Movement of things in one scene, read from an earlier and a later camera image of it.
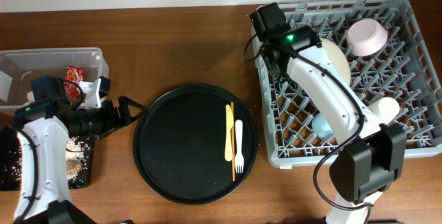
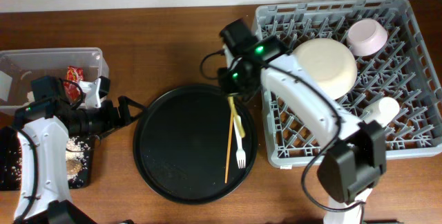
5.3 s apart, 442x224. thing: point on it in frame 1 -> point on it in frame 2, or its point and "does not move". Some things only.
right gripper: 268,23 -> 239,90
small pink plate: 366,36 does not move
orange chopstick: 233,126 -> 229,145
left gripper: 115,114 does not move
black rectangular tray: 81,151 does not move
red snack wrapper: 72,90 does not move
